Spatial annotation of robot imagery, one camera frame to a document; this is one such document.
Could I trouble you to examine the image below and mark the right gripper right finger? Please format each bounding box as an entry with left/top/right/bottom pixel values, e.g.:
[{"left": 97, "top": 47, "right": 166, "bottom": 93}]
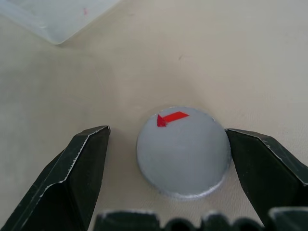
[{"left": 224, "top": 128, "right": 308, "bottom": 227}]

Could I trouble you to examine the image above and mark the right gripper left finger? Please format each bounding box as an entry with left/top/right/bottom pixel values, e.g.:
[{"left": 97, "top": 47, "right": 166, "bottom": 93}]
[{"left": 0, "top": 125, "right": 111, "bottom": 231}]

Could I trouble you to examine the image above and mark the grey disc with red arrow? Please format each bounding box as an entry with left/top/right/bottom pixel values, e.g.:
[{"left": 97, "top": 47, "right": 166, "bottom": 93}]
[{"left": 136, "top": 105, "right": 232, "bottom": 202}]

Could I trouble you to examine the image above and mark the clear plastic square container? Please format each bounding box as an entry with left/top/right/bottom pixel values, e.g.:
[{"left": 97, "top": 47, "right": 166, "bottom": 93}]
[{"left": 0, "top": 0, "right": 121, "bottom": 46}]

